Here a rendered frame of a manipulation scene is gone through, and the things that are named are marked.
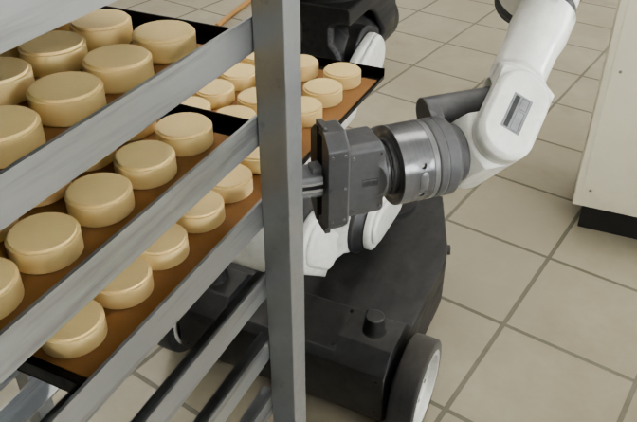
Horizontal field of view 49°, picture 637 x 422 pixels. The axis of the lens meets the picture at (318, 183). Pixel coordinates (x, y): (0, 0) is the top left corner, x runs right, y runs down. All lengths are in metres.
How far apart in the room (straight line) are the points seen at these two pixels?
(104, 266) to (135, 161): 0.12
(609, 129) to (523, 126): 1.14
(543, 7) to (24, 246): 0.64
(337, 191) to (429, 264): 0.89
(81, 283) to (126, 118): 0.11
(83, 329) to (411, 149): 0.37
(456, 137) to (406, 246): 0.90
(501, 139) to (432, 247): 0.90
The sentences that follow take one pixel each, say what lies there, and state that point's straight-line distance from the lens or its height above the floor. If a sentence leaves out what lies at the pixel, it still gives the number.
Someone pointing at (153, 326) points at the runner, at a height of 0.79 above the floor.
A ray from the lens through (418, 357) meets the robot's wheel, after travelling 1.35.
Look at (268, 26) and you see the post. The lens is 0.58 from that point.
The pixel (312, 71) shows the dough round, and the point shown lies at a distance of 0.95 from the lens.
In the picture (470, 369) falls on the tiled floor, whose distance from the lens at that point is 1.62.
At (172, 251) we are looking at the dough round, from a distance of 0.62.
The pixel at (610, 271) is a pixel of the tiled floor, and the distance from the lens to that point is 1.97.
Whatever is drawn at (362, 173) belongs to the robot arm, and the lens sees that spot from 0.73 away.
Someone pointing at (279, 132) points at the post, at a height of 0.88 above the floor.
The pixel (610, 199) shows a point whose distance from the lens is 2.02.
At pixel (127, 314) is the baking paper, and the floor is 0.77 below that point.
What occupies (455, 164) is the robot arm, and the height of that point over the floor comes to 0.79.
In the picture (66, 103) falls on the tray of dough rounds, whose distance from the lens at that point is 0.48.
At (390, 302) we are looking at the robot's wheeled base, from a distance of 1.49.
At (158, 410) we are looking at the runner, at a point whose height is 0.70.
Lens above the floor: 1.17
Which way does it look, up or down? 33 degrees down
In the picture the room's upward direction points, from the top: straight up
